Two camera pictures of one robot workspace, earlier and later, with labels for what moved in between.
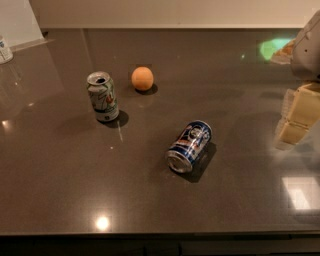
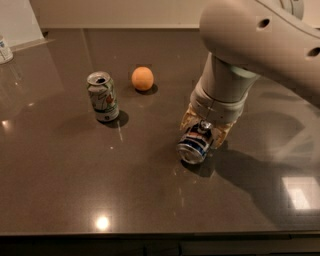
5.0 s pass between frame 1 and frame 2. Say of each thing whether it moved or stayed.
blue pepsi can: moved
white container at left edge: stayed
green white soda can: stayed
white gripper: moved
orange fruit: stayed
